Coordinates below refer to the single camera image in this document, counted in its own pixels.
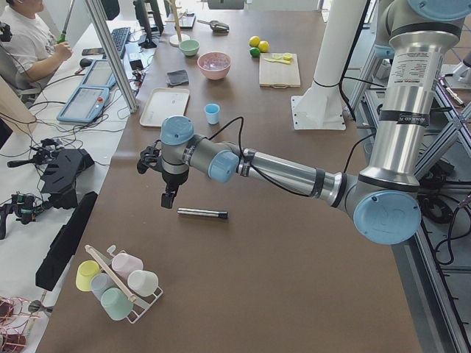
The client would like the steel muddler black tip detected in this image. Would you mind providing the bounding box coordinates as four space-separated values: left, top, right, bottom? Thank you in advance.
177 207 228 219

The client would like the pink cup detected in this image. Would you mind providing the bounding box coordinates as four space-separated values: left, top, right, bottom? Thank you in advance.
111 252 144 280

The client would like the aluminium frame post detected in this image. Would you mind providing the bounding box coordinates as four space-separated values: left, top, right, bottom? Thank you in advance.
85 0 138 113

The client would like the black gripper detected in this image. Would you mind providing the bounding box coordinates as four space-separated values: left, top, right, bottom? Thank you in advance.
161 171 188 209

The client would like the white wire cup rack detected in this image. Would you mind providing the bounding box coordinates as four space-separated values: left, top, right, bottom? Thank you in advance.
85 245 163 324

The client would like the whole yellow lemon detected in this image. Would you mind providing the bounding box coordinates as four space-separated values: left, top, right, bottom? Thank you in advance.
258 40 270 53
249 36 261 47

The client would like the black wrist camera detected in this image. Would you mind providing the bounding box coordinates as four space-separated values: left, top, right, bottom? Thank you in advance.
137 146 163 174

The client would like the green lime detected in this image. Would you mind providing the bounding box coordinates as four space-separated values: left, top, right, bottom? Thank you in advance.
249 47 261 58

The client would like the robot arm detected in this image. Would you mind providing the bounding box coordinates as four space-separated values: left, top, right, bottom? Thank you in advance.
159 1 470 245

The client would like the white cup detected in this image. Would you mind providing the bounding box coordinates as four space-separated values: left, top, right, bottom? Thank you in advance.
127 270 159 297

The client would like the yellow plastic knife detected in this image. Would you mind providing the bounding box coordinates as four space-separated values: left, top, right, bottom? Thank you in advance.
263 57 291 65

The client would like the grey folded cloth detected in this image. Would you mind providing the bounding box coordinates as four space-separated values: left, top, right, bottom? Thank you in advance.
166 69 189 86

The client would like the green cup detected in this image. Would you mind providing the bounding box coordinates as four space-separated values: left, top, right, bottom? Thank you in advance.
100 288 133 321

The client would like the seated person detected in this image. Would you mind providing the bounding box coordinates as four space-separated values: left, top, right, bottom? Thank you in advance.
1 0 73 86

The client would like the black handheld gripper stand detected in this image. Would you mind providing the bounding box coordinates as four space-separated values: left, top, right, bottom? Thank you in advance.
41 149 94 210

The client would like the blue teach pendant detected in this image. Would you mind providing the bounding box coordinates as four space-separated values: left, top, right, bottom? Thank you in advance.
57 85 110 124
82 60 116 88

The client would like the steel ice scoop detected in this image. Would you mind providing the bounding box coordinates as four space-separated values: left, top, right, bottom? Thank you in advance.
196 19 230 33

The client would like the black foam bar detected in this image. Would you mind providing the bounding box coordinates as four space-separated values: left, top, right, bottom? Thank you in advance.
35 191 98 291

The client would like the pile of ice cubes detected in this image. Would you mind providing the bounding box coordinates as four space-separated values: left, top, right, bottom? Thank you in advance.
200 53 230 71

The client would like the wooden cutting board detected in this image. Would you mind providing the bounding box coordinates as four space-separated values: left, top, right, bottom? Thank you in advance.
259 53 301 88

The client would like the pink bowl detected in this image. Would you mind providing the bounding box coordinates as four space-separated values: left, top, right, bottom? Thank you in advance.
197 51 231 80

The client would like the light blue cup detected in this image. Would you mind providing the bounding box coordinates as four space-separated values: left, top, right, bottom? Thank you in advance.
205 103 220 125

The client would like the black keyboard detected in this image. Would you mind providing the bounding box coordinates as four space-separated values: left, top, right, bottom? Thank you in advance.
111 26 130 59

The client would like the grey blue cup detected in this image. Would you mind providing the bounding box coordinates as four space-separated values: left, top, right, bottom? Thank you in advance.
91 272 115 301

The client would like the cream rabbit tray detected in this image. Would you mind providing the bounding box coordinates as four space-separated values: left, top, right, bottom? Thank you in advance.
140 88 190 127

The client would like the yellow cup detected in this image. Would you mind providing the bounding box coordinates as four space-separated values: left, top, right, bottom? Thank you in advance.
75 260 101 292

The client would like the wooden cup tree stand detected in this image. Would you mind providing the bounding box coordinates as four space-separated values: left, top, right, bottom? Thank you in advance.
166 0 190 47

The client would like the green bowl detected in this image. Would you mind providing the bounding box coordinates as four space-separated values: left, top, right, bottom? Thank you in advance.
179 39 199 57

